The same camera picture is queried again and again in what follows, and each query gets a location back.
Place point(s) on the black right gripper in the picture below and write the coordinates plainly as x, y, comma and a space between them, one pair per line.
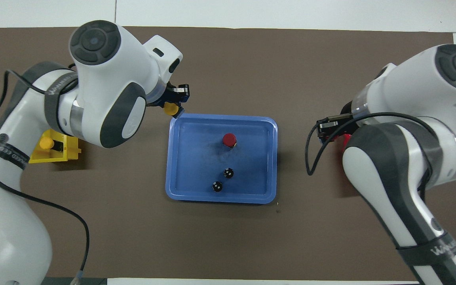
347, 118

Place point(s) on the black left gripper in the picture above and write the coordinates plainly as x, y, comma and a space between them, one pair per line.
164, 95

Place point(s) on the yellow push button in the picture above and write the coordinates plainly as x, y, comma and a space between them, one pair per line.
168, 109
46, 143

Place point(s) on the red push button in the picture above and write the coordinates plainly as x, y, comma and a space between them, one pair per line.
229, 139

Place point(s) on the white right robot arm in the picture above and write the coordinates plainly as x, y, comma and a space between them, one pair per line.
410, 99

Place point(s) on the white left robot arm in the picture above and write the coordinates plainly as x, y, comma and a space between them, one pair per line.
105, 71

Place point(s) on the blue plastic tray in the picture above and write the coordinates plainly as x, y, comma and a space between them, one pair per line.
196, 166

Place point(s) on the red plastic bin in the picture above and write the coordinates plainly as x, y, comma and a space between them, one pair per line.
344, 139

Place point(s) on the brown paper table mat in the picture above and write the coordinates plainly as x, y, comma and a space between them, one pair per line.
251, 59

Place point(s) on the small black cylinder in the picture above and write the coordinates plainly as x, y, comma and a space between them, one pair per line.
228, 173
217, 187

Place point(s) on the yellow plastic bin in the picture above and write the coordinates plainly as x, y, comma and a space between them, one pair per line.
54, 156

